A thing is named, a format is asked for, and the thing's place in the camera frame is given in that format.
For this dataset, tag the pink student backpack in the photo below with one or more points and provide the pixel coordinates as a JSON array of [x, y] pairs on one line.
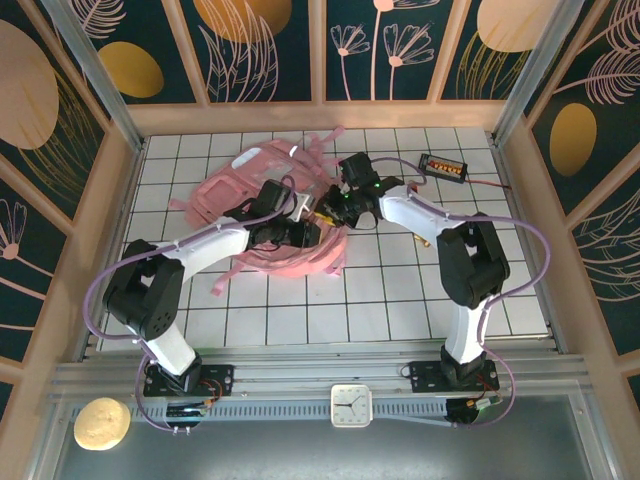
[[215, 195]]

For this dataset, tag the small brass bell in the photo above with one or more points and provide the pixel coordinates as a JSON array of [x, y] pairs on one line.
[[422, 242]]

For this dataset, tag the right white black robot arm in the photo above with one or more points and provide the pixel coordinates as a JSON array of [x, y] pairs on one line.
[[415, 215]]

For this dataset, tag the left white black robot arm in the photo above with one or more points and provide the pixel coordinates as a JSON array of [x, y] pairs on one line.
[[210, 250]]

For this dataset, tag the black battery connector board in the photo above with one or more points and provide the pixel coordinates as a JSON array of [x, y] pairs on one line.
[[442, 167]]

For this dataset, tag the white square clock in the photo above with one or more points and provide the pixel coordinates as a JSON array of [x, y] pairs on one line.
[[351, 405]]

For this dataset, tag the black wiring hub with connectors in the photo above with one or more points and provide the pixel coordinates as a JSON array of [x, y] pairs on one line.
[[187, 412], [462, 412]]

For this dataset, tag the grey metal sheet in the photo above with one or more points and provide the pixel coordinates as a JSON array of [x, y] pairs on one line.
[[350, 455]]

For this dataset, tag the round beige bread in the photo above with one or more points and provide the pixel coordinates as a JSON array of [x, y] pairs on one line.
[[102, 425]]

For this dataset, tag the aluminium mounting rail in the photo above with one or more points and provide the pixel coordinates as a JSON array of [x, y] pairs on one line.
[[320, 372]]

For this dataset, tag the aluminium side rail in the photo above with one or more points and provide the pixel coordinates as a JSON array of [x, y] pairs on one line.
[[129, 190], [522, 230]]

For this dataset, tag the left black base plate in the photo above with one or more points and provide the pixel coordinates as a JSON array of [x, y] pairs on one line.
[[220, 380]]

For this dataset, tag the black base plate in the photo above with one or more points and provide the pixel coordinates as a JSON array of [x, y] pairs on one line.
[[220, 380], [422, 377]]

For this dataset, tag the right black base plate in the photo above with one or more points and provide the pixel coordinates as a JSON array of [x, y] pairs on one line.
[[422, 377]]

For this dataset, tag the aluminium frame post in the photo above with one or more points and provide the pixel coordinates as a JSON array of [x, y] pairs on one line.
[[537, 75], [95, 80]]

